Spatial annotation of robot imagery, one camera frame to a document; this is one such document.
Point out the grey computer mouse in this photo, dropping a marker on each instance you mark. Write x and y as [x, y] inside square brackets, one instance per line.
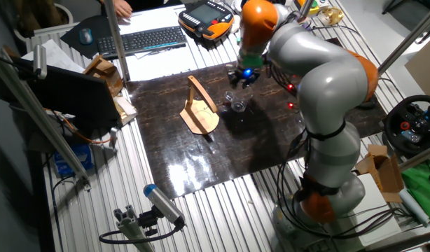
[85, 36]

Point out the open cardboard box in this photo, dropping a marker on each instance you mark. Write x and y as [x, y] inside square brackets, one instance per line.
[383, 171]

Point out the black monitor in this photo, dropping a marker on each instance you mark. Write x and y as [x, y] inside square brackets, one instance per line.
[71, 94]

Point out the person's bare hand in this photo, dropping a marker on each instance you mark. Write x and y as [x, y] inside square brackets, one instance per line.
[123, 8]

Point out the black computer keyboard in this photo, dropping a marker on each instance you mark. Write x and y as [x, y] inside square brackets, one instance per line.
[148, 38]

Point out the white rounded object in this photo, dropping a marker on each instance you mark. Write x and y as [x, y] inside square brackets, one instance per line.
[236, 24]

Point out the aluminium frame pole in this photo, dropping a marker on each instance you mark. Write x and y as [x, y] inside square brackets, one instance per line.
[116, 42]
[306, 8]
[407, 42]
[421, 157]
[36, 115]

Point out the blue box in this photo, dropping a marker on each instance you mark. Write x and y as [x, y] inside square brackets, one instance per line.
[75, 159]

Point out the person in black top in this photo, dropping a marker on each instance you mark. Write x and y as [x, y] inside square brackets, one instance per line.
[152, 3]

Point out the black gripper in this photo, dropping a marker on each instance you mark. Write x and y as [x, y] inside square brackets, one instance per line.
[247, 74]

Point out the orange and black teach pendant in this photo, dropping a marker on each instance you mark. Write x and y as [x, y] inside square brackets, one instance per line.
[204, 14]

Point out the white paper sheet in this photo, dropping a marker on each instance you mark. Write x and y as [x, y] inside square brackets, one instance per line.
[57, 56]

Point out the grey camera with blue end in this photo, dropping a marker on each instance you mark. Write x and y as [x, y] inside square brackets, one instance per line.
[162, 203]

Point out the black racing steering wheel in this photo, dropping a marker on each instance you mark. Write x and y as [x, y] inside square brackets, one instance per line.
[411, 126]

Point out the green cloth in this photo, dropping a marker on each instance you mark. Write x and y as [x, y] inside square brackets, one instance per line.
[421, 189]

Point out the dark marble pattern mat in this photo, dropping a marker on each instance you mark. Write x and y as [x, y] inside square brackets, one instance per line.
[201, 157]

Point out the white roll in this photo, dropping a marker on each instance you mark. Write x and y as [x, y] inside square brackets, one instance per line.
[414, 208]

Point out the small metal bracket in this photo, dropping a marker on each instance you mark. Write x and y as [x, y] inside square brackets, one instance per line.
[113, 134]

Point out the white board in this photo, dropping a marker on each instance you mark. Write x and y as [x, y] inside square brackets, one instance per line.
[376, 210]

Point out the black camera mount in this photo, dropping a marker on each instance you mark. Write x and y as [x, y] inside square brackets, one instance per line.
[148, 220]

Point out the gold glass ornament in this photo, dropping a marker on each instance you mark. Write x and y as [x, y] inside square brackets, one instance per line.
[330, 15]

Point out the short aluminium profile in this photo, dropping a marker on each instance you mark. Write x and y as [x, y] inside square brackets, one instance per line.
[131, 227]

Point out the small brown box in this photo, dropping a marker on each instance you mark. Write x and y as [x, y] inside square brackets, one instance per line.
[103, 71]

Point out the black mouse pad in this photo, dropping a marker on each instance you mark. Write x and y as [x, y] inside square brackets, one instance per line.
[69, 40]

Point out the white desk pad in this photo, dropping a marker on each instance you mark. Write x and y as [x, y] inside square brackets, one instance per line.
[159, 66]

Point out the white and gold packet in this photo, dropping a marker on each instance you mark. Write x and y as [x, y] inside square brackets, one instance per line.
[125, 110]

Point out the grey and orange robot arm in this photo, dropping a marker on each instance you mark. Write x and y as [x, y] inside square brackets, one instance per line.
[330, 80]

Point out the brown cardboard sheet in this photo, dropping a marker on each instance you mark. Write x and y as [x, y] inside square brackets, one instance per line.
[425, 66]

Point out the wooden cup rack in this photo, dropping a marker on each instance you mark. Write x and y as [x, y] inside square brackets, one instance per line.
[201, 120]

